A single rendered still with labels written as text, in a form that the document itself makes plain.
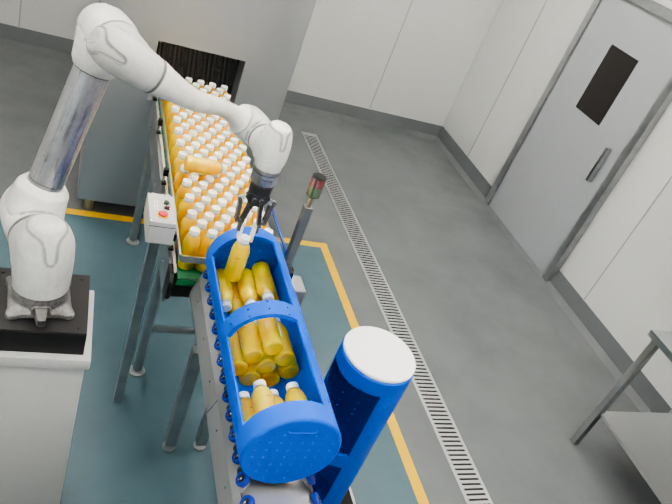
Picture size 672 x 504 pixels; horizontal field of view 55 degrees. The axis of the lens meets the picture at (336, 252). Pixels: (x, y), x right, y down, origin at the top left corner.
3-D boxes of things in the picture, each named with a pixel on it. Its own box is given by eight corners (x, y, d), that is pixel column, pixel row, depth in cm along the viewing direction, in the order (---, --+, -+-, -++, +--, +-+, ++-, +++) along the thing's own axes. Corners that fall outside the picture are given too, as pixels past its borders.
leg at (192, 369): (162, 452, 290) (192, 354, 257) (161, 441, 294) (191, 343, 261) (175, 452, 292) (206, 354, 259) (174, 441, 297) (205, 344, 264)
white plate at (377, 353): (356, 315, 245) (355, 317, 246) (334, 357, 221) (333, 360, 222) (422, 347, 243) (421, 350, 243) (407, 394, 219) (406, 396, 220)
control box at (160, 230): (145, 242, 243) (149, 220, 238) (143, 212, 258) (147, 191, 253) (171, 245, 247) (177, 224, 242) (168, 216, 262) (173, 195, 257)
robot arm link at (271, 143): (288, 176, 208) (272, 154, 216) (303, 133, 200) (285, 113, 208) (259, 175, 202) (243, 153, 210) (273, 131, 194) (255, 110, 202)
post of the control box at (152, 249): (113, 402, 303) (152, 231, 250) (113, 395, 306) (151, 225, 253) (122, 402, 304) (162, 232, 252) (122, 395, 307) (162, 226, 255)
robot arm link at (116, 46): (173, 63, 165) (157, 42, 173) (113, 23, 151) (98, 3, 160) (144, 104, 167) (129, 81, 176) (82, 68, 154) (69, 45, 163)
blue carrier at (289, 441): (226, 485, 177) (257, 418, 162) (196, 280, 243) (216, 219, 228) (321, 484, 189) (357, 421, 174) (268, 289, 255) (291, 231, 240)
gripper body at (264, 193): (252, 186, 207) (244, 209, 211) (277, 190, 210) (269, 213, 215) (248, 173, 212) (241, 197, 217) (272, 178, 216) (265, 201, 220)
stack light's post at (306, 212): (241, 378, 342) (305, 208, 284) (240, 372, 345) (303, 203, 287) (249, 378, 344) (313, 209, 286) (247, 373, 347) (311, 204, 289)
